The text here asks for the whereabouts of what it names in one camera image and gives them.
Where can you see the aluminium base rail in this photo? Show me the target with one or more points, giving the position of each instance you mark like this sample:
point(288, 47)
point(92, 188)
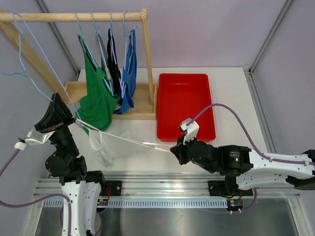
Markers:
point(164, 190)

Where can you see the green tank top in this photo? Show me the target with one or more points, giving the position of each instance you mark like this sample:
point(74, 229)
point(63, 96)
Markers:
point(97, 106)

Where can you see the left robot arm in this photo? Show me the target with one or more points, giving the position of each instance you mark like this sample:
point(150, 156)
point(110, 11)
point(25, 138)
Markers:
point(80, 187)

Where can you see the red plastic bin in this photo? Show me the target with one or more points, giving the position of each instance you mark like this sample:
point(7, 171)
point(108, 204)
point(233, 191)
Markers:
point(180, 96)

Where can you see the grey tank top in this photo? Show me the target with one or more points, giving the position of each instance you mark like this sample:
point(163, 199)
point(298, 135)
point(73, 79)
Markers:
point(109, 65)

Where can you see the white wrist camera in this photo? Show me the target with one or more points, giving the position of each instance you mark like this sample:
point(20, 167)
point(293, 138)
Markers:
point(33, 138)
point(190, 129)

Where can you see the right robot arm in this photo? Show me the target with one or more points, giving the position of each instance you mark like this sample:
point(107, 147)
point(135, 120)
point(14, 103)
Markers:
point(243, 168)

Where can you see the black tank top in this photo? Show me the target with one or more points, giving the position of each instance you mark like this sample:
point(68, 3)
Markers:
point(113, 64)

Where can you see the light blue hanger of grey top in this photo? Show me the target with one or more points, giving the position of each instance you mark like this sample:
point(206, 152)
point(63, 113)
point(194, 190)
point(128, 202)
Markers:
point(104, 67)

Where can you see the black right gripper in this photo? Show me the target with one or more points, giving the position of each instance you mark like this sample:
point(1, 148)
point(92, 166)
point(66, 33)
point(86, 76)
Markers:
point(179, 149)

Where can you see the light blue hanger of black top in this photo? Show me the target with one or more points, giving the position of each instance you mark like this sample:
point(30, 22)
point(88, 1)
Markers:
point(113, 49)

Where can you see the light blue hanger of white top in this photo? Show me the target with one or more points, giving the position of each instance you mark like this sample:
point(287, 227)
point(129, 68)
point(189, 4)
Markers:
point(22, 70)

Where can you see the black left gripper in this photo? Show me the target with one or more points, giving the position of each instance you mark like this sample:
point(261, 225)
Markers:
point(58, 111)

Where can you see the white camisole tank top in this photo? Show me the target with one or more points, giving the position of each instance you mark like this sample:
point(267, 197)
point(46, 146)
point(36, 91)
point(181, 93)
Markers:
point(110, 147)

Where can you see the blue tank top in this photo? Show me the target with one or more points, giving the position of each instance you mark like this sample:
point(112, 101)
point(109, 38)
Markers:
point(127, 103)

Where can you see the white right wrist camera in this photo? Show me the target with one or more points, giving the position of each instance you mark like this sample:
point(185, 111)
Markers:
point(190, 129)

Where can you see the wooden clothes rack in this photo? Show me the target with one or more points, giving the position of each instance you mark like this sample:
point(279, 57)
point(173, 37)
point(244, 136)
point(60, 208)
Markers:
point(145, 97)

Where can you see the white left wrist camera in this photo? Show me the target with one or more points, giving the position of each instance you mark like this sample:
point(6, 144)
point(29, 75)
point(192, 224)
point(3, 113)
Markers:
point(33, 138)

